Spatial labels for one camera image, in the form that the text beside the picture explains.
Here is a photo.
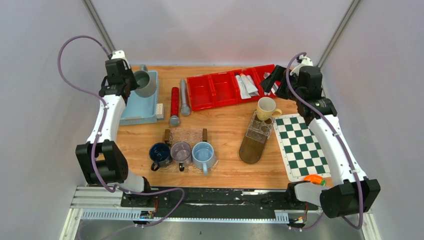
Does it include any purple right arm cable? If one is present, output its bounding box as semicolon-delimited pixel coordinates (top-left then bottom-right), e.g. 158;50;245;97
285;51;365;232

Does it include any silver microphone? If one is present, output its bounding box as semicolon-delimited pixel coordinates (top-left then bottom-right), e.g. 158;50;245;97
180;79;191;117

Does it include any aluminium corner frame post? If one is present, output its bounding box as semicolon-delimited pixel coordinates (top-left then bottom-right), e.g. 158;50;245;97
316;0;362;68

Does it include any clear textured plastic sheet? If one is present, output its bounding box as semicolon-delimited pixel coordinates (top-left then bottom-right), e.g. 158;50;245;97
245;110;275;144

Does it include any brown oval wooden tray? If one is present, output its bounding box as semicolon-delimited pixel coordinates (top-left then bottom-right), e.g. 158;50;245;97
238;110;275;165

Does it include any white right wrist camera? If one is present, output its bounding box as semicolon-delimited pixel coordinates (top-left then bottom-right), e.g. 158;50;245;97
289;54;313;76

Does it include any dark blue mug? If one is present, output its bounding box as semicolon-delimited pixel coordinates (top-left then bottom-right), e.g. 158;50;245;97
149;142;173;172

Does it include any cream yellow mug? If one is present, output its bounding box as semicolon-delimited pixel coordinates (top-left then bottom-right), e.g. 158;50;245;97
256;97;283;121

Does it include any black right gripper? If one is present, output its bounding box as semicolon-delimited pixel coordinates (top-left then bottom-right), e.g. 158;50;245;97
260;65;304;103

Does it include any white toy brick block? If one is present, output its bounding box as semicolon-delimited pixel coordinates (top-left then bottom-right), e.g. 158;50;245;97
155;103;165;121

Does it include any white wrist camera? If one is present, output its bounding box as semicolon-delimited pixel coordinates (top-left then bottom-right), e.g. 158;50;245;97
289;54;313;76
109;50;131;69

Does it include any purple grey mug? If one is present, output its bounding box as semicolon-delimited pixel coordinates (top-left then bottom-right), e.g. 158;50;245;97
170;141;193;172

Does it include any light blue plastic basket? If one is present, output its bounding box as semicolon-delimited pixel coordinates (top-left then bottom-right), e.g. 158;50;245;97
119;70;159;126

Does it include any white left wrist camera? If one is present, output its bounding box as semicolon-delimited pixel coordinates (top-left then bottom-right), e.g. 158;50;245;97
109;50;131;69

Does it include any white toothpaste tube middle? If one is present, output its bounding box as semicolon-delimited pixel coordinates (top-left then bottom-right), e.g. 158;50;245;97
240;73;249;88

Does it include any light blue mug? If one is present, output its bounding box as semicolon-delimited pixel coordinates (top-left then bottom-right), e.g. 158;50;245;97
192;141;216;176

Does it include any left aluminium frame post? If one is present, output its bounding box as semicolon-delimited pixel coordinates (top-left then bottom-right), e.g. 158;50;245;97
82;0;116;52

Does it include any grey toothpaste tube right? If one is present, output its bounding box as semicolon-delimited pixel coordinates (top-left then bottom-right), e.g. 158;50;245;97
246;75;259;97

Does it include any grey green mug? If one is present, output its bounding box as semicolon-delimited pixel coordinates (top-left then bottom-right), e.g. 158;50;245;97
134;64;157;98

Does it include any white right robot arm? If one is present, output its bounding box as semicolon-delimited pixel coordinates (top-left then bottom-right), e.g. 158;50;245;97
260;65;381;221

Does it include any white toothpaste tube left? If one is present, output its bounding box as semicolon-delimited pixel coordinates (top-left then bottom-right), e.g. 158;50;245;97
235;74;251;100

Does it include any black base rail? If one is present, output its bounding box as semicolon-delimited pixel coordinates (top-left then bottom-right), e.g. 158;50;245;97
120;187;318;220

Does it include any orange green tape roll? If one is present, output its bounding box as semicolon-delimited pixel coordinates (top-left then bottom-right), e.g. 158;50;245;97
303;174;327;186

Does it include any red bin with toothpaste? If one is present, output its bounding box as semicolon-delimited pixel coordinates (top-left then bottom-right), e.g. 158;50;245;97
230;67;264;103

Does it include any white toothpaste tube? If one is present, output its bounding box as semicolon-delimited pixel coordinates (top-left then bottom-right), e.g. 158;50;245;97
235;74;251;100
240;73;249;88

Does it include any red glitter microphone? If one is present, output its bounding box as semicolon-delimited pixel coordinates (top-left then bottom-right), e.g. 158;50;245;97
169;87;180;127

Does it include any green white chessboard mat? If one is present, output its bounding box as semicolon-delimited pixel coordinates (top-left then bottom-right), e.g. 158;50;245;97
273;114;331;182

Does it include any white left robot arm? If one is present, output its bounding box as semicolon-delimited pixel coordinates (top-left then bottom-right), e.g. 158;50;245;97
75;56;153;207

